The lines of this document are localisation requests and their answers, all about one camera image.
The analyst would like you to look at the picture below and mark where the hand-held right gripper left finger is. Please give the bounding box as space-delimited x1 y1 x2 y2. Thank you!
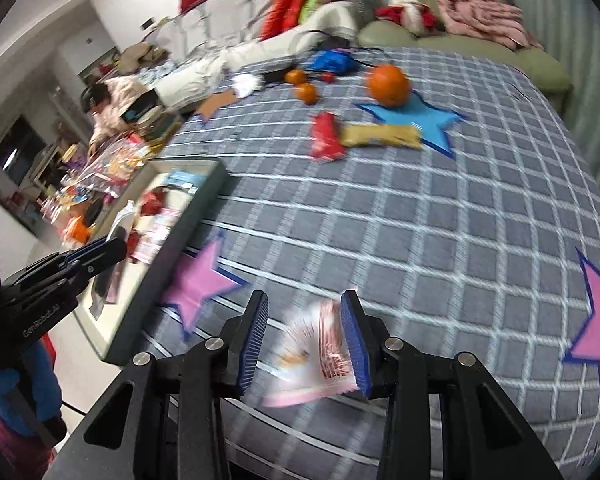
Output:
47 290 270 480

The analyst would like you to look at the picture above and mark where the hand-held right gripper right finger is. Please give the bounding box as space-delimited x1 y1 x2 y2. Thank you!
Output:
340 289 563 480

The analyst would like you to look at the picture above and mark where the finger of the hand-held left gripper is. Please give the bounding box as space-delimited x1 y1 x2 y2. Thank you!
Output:
2 238 117 294
7 239 129 312

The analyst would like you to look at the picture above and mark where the pink white snack packet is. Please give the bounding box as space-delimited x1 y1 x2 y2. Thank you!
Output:
262 300 362 409

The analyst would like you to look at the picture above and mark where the crinkly red snack packet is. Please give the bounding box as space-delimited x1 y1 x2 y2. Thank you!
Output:
139 187 167 217

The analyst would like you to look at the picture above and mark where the dark grey tray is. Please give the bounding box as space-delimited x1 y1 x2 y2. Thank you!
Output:
74 156 230 367

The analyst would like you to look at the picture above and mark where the person's left forearm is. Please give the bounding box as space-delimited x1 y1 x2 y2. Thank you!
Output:
0 402 57 480

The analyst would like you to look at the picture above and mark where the person's left hand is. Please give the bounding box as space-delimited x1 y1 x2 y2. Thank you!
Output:
0 342 64 437

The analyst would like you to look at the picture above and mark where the silver white snack packet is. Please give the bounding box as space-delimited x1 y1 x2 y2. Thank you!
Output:
104 200 137 242

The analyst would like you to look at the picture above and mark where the plain pink snack packet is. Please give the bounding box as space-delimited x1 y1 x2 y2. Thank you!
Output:
129 207 182 264

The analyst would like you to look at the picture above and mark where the pile of colourful packets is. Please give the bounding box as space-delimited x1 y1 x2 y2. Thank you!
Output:
39 134 152 243

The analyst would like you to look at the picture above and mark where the grey checked tablecloth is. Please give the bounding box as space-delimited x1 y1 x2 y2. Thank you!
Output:
75 46 600 480

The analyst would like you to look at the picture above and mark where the black television screen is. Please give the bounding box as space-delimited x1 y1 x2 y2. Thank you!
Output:
0 115 47 187

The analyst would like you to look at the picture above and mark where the brown paper star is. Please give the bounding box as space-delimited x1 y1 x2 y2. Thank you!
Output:
195 89 241 124

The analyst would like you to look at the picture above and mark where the gold snack packet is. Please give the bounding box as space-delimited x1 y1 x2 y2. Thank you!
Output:
340 123 424 151

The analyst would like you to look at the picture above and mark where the long red snack packet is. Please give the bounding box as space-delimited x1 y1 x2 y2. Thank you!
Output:
310 111 347 162

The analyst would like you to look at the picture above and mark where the white crumpled tissue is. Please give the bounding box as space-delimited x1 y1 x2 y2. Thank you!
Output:
232 73 264 99

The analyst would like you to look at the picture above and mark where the blue paper star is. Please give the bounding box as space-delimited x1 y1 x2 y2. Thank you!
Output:
355 91 467 159

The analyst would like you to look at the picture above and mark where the large orange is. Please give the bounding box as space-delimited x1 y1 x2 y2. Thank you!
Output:
367 64 412 109

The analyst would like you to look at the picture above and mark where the white sofa throw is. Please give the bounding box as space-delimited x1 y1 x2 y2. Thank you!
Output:
155 0 357 109

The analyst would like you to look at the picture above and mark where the blue plastic bag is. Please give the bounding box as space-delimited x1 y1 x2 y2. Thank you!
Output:
310 50 359 75

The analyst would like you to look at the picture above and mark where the red green cushion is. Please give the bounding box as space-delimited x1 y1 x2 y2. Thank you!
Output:
259 0 332 42

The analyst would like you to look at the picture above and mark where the red white plush toy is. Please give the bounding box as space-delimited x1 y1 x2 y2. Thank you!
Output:
375 0 437 36

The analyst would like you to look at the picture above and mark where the green sofa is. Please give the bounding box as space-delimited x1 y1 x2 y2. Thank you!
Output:
357 0 574 112

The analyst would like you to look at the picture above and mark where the pink fluffy blanket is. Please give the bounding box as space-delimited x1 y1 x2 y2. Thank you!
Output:
436 0 544 51

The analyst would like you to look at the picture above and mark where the black cable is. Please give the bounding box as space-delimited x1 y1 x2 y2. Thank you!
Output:
300 30 382 69

